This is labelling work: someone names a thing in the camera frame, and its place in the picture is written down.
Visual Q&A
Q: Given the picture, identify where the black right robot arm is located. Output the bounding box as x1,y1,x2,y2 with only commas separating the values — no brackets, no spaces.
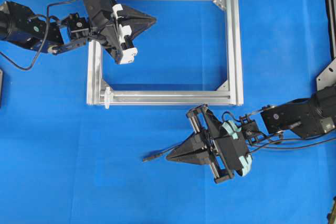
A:
166,85,335,183

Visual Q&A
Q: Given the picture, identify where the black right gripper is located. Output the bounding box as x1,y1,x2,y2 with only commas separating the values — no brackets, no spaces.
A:
166,104,253,184

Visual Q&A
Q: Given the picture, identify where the yellow black object bottom right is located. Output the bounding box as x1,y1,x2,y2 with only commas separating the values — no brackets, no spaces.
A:
327,196,336,224

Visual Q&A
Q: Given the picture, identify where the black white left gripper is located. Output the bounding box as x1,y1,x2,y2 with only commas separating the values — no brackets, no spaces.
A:
83,0,156,65

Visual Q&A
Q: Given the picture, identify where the black wire with plug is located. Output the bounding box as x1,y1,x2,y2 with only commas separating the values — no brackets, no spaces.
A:
142,137,336,162

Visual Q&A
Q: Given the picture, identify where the dark object at left edge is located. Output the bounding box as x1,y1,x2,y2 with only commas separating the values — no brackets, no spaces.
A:
0,69,4,106

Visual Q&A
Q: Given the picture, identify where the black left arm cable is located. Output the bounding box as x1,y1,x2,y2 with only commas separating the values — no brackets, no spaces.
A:
0,0,89,71

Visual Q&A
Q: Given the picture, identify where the white string loop clip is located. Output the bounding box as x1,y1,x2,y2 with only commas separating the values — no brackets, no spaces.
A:
103,87,113,109

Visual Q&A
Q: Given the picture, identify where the black rail at right edge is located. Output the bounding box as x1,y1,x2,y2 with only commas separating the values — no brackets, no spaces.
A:
325,0,335,59

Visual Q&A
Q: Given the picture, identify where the silver aluminium extrusion frame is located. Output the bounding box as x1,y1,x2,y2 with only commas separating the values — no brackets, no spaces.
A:
86,0,244,106

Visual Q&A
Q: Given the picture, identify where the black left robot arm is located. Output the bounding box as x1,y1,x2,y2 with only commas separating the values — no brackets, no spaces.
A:
1,0,156,65

